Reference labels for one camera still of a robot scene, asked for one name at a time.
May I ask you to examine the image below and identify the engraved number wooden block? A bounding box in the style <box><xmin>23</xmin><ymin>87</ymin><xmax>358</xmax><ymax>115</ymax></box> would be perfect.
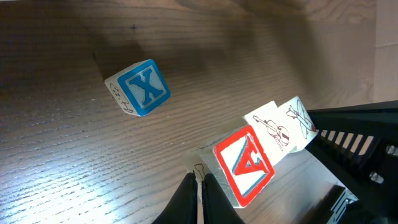
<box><xmin>243</xmin><ymin>101</ymin><xmax>297</xmax><ymax>166</ymax></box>

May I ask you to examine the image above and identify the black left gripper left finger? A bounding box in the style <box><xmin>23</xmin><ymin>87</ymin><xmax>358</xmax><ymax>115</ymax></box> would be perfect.
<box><xmin>152</xmin><ymin>172</ymin><xmax>198</xmax><ymax>224</ymax></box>

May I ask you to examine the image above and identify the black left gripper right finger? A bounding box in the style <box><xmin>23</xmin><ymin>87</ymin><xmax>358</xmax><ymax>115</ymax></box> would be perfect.
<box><xmin>201</xmin><ymin>174</ymin><xmax>244</xmax><ymax>224</ymax></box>

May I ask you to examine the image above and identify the blue X wooden block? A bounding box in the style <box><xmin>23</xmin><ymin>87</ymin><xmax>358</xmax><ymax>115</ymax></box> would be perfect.
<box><xmin>104</xmin><ymin>59</ymin><xmax>171</xmax><ymax>116</ymax></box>

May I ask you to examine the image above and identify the red A wooden block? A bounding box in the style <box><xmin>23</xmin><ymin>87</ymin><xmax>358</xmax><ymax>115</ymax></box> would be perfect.
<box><xmin>182</xmin><ymin>125</ymin><xmax>275</xmax><ymax>208</ymax></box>

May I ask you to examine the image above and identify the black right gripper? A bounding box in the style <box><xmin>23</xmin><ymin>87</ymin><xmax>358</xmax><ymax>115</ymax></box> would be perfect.
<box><xmin>306</xmin><ymin>101</ymin><xmax>397</xmax><ymax>223</ymax></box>

